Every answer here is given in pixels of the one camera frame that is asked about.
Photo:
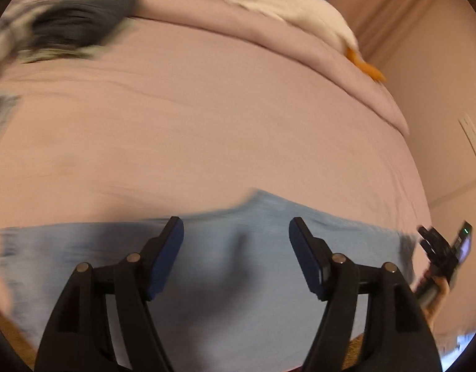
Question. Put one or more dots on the light blue denim pants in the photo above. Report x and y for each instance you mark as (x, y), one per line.
(238, 317)

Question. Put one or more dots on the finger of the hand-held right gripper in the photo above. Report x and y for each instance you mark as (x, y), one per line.
(432, 240)

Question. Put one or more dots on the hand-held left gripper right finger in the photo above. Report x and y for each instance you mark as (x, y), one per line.
(304, 255)

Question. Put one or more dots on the pink bed sheet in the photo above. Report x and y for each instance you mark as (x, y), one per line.
(183, 124)

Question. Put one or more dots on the white goose plush toy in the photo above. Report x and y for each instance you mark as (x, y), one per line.
(300, 7)

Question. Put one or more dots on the grey plaid cloth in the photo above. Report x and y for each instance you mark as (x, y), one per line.
(1, 50)

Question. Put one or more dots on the pink quilted comforter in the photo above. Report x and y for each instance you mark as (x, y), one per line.
(261, 19)

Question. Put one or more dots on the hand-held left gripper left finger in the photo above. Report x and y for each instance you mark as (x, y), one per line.
(166, 255)

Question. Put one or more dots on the person's right hand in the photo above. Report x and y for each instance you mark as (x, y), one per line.
(436, 306)

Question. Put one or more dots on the dark grey folded cloth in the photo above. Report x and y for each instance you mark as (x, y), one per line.
(83, 11)

